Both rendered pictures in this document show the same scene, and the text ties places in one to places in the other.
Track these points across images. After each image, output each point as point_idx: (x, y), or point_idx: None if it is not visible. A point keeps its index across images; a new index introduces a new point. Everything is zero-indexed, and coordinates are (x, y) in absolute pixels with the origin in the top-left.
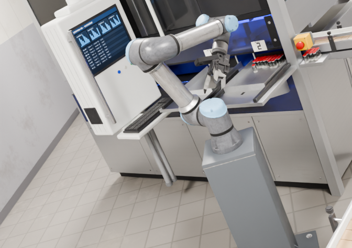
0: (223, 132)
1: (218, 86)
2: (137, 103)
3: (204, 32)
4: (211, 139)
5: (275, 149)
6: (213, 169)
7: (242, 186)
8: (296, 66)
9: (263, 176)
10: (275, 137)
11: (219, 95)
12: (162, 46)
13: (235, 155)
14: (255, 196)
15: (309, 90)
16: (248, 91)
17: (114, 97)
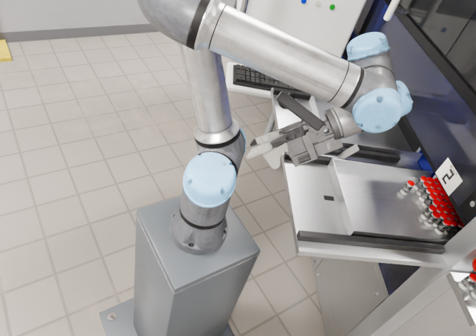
0: (185, 220)
1: (341, 147)
2: None
3: (291, 66)
4: None
5: (336, 261)
6: (142, 230)
7: (152, 282)
8: (445, 266)
9: (171, 314)
10: None
11: (314, 161)
12: None
13: (163, 259)
14: (157, 306)
15: (421, 300)
16: (336, 206)
17: (269, 23)
